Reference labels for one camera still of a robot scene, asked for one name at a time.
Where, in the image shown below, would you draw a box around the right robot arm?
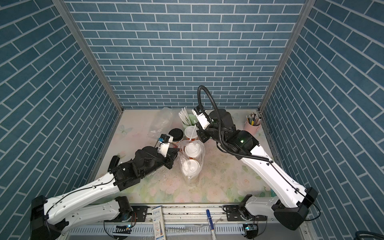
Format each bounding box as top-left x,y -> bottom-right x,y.
193,85 -> 318,231

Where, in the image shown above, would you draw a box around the pencils in bucket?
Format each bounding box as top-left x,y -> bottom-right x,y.
247,113 -> 261,126

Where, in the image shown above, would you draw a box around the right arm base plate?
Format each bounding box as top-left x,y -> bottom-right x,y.
222,205 -> 268,222

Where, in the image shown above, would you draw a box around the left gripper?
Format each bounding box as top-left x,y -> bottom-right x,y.
140,147 -> 181,178

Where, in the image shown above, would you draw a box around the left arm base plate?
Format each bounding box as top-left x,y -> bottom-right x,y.
107,205 -> 149,223

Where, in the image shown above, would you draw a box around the blue white marker pen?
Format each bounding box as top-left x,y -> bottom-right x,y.
206,209 -> 217,240

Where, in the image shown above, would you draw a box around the red cup black lid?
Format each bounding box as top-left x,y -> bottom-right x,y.
169,128 -> 184,143

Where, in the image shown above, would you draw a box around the spare clear plastic bags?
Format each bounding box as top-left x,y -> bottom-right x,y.
147,108 -> 181,139

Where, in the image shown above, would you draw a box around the beige cup white lid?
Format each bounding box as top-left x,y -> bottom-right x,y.
181,159 -> 201,186

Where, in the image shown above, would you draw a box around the white blue label card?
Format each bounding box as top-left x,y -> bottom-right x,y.
152,206 -> 166,240

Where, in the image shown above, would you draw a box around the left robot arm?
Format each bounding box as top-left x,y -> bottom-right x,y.
30,144 -> 179,240

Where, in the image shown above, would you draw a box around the red cup white lid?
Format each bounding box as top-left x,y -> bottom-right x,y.
185,141 -> 203,159
184,126 -> 198,140

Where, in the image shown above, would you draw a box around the pink pencil bucket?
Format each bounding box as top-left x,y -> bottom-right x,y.
244,121 -> 262,136

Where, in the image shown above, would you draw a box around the green straw holder cup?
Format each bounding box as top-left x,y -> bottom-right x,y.
183,114 -> 198,129

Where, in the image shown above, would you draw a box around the clear plastic carrier bag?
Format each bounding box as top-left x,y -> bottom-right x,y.
177,140 -> 205,186

